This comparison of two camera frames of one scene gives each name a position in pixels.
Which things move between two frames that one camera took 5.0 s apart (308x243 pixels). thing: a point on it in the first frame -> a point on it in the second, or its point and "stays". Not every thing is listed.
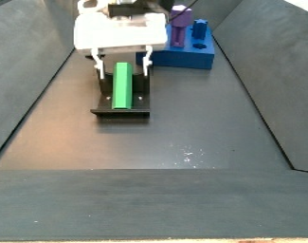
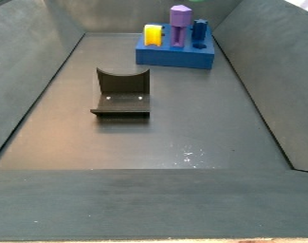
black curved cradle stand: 141,97 stays
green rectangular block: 122,85 -> 197,1
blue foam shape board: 195,54 stays
